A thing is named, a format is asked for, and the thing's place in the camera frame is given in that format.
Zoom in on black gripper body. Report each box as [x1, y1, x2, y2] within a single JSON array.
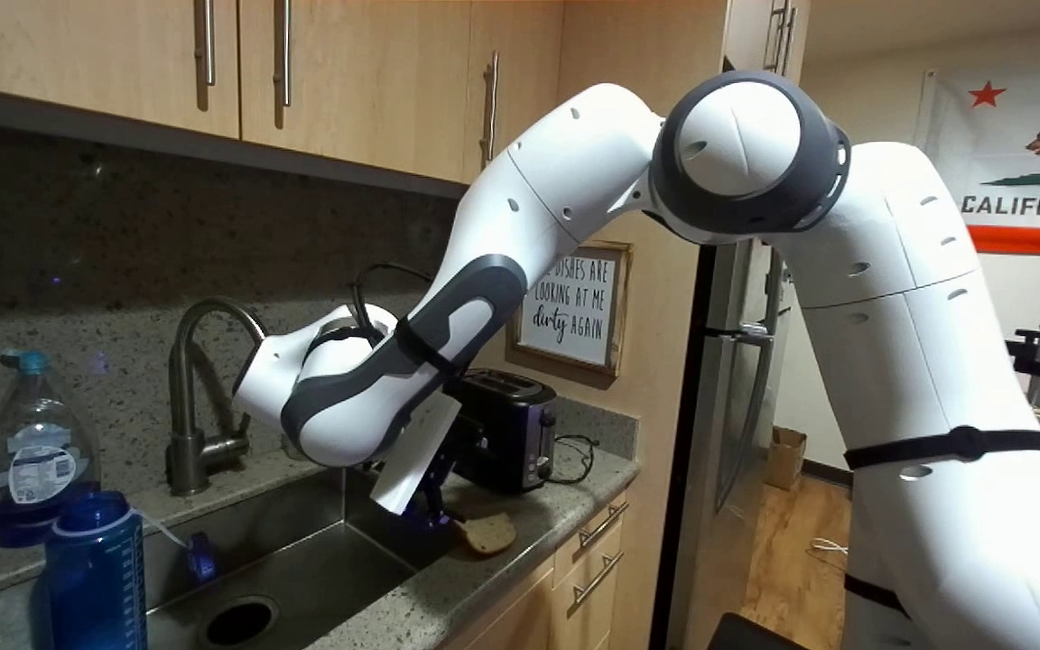
[[403, 461, 469, 539]]

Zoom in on black silver toaster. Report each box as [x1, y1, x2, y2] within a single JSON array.
[[449, 367, 563, 498]]

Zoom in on stainless steel sink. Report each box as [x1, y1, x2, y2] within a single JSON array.
[[0, 466, 467, 650]]

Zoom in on light wood base cabinets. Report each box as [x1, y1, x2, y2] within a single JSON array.
[[440, 482, 648, 650]]

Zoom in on wood framed text sign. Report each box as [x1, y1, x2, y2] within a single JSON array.
[[512, 241, 634, 391]]

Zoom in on blue sink brush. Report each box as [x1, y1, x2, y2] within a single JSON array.
[[179, 532, 223, 587]]

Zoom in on brushed metal kitchen faucet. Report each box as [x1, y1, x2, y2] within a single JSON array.
[[161, 297, 272, 498]]

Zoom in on stainless steel refrigerator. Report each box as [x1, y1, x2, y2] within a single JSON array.
[[648, 232, 795, 650]]

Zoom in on blue plastic water bottle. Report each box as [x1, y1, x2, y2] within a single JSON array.
[[43, 484, 150, 650]]

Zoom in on brown cardboard box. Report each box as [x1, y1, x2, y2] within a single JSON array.
[[766, 425, 810, 496]]

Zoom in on small white floor object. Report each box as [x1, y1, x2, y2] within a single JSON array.
[[810, 534, 854, 566]]

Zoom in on clear blue dish soap bottle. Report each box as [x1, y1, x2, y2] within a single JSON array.
[[0, 347, 102, 553]]

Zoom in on California flag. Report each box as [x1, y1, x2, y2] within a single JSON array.
[[919, 59, 1040, 265]]

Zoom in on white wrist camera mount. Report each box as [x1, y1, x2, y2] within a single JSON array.
[[365, 385, 467, 521]]

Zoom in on thin black bundled cord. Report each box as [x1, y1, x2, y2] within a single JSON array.
[[542, 430, 601, 492]]

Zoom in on silver bar drawer handle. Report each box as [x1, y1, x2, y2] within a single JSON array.
[[569, 502, 634, 553], [568, 548, 629, 622]]

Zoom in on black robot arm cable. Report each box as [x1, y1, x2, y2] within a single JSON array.
[[352, 259, 435, 344]]

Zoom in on silver wall cabinet handle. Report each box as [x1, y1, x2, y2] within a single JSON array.
[[189, 0, 221, 118], [763, 0, 801, 75], [475, 47, 506, 169], [272, 0, 298, 118]]

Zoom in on light wood wall cabinets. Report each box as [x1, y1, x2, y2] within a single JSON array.
[[0, 0, 812, 202]]

